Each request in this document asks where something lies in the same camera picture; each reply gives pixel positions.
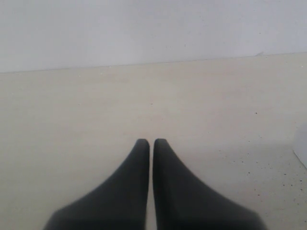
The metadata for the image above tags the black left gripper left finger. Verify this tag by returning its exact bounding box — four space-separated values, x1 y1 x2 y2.
44 139 150 230

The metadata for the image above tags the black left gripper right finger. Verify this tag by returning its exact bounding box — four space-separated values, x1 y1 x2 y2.
153 138 264 230

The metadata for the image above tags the white mannequin head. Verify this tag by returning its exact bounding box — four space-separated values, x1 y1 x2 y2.
293 123 307 168

